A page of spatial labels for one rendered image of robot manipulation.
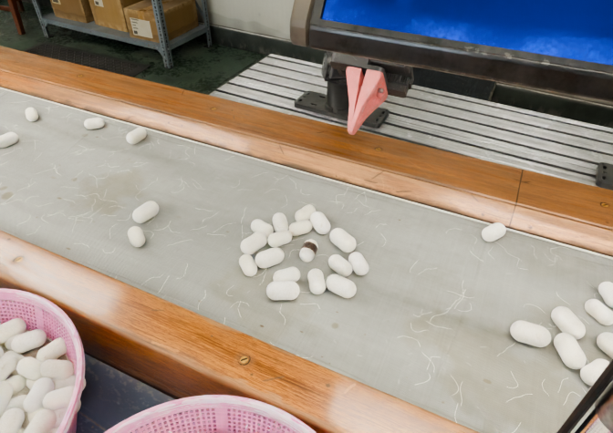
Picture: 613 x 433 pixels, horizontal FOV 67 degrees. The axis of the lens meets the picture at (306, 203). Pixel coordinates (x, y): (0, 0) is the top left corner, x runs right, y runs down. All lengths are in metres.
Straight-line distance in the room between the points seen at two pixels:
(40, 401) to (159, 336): 0.12
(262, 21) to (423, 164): 2.43
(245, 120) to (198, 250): 0.28
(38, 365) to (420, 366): 0.38
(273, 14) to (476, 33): 2.72
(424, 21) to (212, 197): 0.45
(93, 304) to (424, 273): 0.37
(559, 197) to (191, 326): 0.50
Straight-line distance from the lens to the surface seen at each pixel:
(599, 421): 0.27
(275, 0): 2.96
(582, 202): 0.72
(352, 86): 0.60
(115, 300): 0.54
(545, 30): 0.30
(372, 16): 0.31
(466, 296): 0.57
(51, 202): 0.75
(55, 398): 0.52
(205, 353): 0.48
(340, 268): 0.55
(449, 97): 1.13
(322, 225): 0.59
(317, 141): 0.74
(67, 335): 0.55
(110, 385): 0.59
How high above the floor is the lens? 1.16
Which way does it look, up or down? 40 degrees down
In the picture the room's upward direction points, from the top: straight up
